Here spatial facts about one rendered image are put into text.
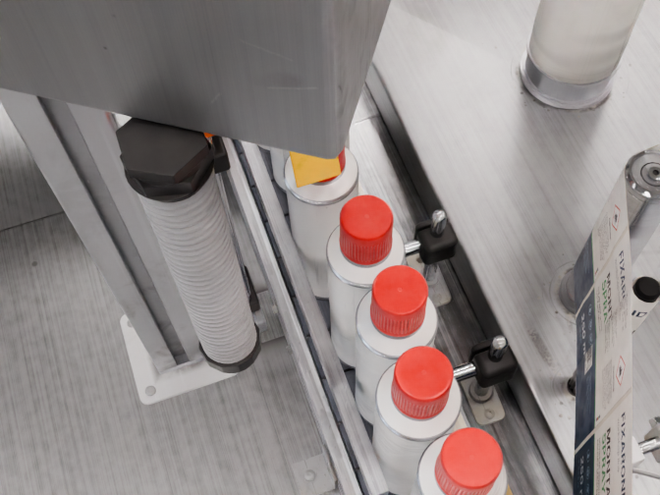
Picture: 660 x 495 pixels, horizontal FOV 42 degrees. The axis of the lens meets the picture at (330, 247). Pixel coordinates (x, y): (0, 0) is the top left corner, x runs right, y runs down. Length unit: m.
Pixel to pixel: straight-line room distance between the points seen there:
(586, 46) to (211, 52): 0.54
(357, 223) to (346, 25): 0.27
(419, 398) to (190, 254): 0.17
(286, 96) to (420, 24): 0.62
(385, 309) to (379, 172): 0.36
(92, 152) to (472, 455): 0.26
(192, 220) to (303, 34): 0.11
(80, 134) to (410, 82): 0.43
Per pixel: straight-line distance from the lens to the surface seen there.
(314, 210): 0.59
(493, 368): 0.67
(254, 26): 0.26
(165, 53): 0.28
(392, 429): 0.52
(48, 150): 0.47
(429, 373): 0.49
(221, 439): 0.75
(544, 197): 0.79
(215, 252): 0.37
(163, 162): 0.31
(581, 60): 0.80
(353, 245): 0.53
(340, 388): 0.61
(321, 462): 0.73
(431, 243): 0.71
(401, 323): 0.51
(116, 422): 0.77
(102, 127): 0.47
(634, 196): 0.59
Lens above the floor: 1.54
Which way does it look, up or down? 62 degrees down
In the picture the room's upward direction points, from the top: 3 degrees counter-clockwise
